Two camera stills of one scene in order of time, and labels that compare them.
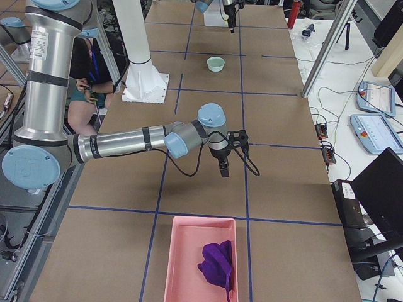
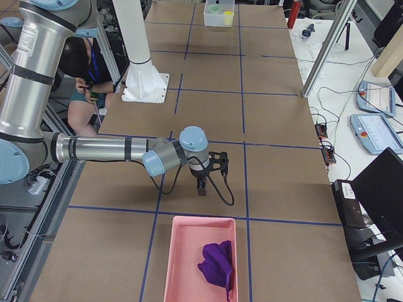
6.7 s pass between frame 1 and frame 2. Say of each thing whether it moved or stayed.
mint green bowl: moved
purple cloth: stayed
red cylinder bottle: stayed
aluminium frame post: stayed
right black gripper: moved
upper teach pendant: stayed
